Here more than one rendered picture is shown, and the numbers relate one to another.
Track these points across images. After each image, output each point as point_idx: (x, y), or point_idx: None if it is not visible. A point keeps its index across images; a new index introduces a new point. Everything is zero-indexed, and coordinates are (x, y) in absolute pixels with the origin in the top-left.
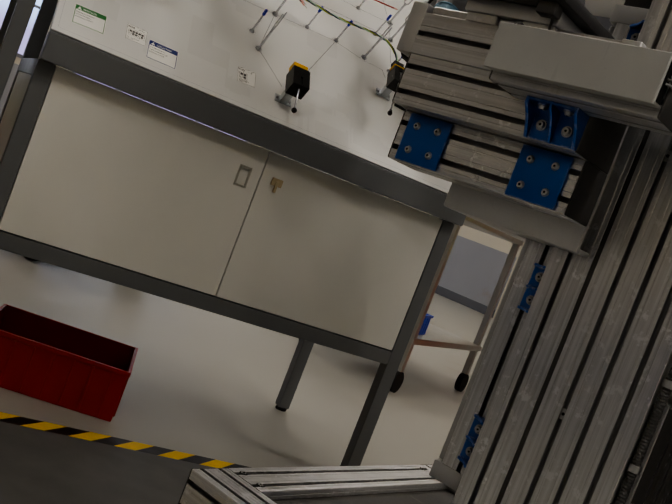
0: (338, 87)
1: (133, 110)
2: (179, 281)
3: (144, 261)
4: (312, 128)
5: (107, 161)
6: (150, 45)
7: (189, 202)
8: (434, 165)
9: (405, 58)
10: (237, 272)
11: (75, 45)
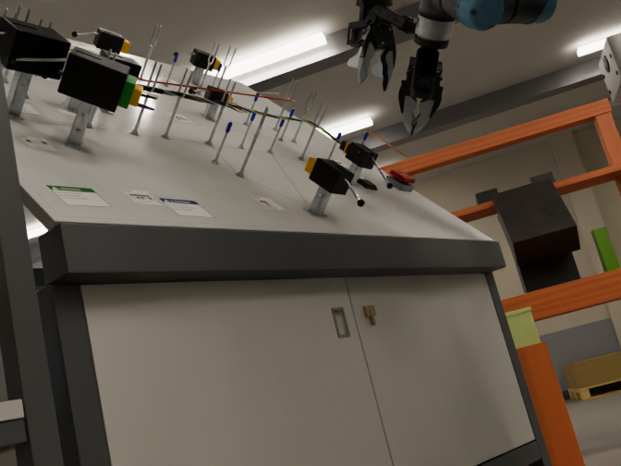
0: None
1: (200, 300)
2: None
3: None
4: (362, 227)
5: (212, 393)
6: (166, 202)
7: (317, 391)
8: None
9: (422, 92)
10: (400, 449)
11: (103, 230)
